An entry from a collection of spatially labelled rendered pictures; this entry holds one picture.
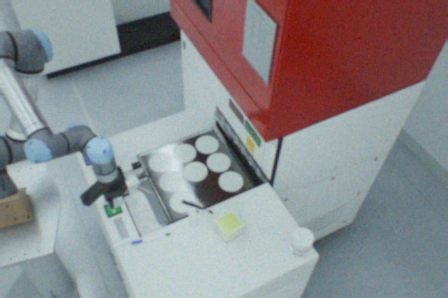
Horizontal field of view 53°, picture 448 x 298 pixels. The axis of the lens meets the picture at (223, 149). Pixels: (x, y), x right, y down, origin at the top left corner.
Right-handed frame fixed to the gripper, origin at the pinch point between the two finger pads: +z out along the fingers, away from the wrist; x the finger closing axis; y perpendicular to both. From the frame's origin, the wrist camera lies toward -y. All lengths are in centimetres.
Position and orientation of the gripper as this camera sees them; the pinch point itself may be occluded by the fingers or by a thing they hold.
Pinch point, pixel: (110, 207)
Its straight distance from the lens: 169.7
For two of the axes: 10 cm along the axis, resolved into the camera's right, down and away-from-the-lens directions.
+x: -4.7, -7.0, 5.4
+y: 8.8, -3.4, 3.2
